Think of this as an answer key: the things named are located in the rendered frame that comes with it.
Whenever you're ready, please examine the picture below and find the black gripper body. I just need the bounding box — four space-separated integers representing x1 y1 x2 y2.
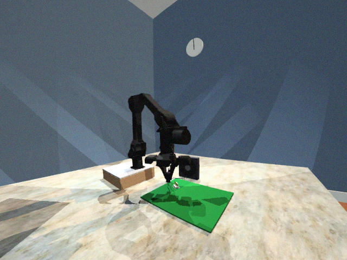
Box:
145 144 191 166

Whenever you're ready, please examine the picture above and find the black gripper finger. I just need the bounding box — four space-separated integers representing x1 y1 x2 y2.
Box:
170 163 179 180
158 166 166 179

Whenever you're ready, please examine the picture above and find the green board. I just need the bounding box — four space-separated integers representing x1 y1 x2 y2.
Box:
141 179 234 233

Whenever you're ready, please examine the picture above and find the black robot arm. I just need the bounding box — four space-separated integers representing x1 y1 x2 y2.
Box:
127 93 191 170

